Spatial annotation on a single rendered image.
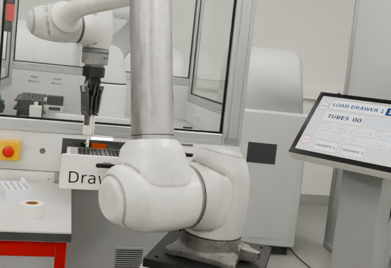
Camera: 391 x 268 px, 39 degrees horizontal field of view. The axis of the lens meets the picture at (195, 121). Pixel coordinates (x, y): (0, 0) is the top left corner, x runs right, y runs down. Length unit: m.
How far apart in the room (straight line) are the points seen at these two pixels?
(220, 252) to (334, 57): 4.39
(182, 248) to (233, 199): 0.18
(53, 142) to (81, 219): 0.32
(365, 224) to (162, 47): 1.17
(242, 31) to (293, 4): 3.33
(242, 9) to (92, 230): 1.04
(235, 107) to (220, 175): 0.91
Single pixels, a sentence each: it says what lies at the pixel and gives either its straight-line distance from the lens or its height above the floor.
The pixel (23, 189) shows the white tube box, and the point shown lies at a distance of 1.89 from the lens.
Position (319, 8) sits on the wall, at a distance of 5.60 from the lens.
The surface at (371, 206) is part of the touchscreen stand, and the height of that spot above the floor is 0.81.
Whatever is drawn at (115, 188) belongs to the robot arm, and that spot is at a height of 0.97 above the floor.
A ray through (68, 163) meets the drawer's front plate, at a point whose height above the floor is 0.90.
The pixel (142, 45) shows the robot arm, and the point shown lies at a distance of 1.29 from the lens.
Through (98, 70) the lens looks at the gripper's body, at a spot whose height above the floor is 1.20.
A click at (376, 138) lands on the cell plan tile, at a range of 2.08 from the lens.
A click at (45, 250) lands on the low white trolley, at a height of 0.70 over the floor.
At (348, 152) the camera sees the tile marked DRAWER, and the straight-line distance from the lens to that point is 2.07.
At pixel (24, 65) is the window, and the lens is 2.13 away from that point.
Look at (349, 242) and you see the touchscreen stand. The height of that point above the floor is 0.66.
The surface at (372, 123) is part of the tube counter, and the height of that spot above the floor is 1.11.
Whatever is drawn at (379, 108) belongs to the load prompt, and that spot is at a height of 1.16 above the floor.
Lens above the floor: 1.25
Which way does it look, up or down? 6 degrees down
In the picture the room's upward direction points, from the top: 6 degrees clockwise
